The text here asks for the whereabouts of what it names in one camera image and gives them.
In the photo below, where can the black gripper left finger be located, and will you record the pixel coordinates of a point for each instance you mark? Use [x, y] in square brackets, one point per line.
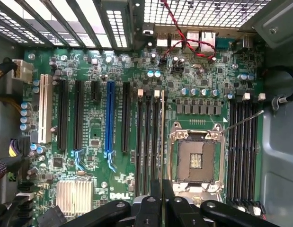
[151, 208]

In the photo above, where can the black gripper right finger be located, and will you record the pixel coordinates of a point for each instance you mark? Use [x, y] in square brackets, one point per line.
[181, 212]

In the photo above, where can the RAM slot black clips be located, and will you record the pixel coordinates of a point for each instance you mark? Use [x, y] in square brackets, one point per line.
[148, 142]
[232, 153]
[247, 153]

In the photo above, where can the RAM slot white clips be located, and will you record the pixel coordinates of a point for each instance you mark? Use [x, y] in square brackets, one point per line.
[239, 153]
[156, 142]
[254, 153]
[139, 142]

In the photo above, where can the silver socket cover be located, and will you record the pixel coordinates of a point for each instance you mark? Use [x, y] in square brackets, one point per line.
[212, 188]

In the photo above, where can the CPU socket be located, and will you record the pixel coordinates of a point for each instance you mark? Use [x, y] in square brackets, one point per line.
[196, 160]

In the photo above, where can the silver finned heat sink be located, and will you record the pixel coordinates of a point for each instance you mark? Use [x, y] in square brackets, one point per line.
[74, 198]

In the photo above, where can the long black expansion slot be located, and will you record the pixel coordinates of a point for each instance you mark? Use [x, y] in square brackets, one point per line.
[126, 118]
[78, 118]
[63, 118]

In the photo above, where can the blue expansion slot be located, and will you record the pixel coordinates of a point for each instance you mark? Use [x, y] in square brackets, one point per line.
[110, 118]

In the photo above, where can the thin metal locking lever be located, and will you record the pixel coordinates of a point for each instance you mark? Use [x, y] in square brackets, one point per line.
[243, 121]

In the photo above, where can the green Dell motherboard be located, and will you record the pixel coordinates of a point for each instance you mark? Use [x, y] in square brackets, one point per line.
[94, 113]

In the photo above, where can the open grey PC case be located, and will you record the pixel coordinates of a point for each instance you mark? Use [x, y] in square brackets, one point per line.
[278, 153]

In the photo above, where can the short black expansion slot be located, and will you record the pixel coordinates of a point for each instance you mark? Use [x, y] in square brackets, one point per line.
[95, 91]

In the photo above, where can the white expansion slot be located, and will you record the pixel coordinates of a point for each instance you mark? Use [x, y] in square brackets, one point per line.
[45, 108]

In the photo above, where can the white power plug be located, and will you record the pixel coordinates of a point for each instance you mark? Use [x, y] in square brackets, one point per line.
[23, 71]

